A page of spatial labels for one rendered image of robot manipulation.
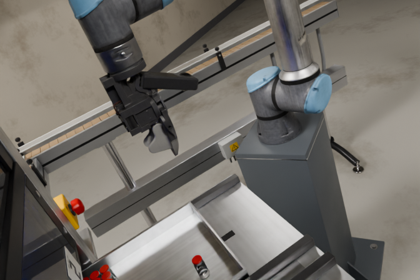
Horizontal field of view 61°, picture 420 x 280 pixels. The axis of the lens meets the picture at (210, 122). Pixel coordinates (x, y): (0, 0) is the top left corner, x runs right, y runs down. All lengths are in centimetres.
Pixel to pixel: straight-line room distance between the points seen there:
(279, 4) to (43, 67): 336
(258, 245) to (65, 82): 363
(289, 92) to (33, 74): 327
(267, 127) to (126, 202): 86
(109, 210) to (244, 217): 102
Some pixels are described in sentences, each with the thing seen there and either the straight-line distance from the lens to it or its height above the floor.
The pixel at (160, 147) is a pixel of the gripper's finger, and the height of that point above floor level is 113.
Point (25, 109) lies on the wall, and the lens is 394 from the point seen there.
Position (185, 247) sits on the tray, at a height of 88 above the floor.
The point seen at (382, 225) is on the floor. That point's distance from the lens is 195.
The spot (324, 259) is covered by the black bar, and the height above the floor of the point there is 90.
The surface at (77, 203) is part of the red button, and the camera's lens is 93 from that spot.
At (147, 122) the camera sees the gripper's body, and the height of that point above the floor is 119.
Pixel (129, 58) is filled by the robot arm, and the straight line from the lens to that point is 63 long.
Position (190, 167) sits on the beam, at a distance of 179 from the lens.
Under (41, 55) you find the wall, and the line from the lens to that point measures 410.
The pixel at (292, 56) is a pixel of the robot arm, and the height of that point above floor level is 109.
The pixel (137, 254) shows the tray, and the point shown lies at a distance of 89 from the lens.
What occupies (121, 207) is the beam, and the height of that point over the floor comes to 51.
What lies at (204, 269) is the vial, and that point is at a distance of 75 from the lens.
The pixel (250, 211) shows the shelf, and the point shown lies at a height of 88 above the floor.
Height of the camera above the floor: 145
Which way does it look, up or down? 27 degrees down
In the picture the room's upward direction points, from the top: 22 degrees counter-clockwise
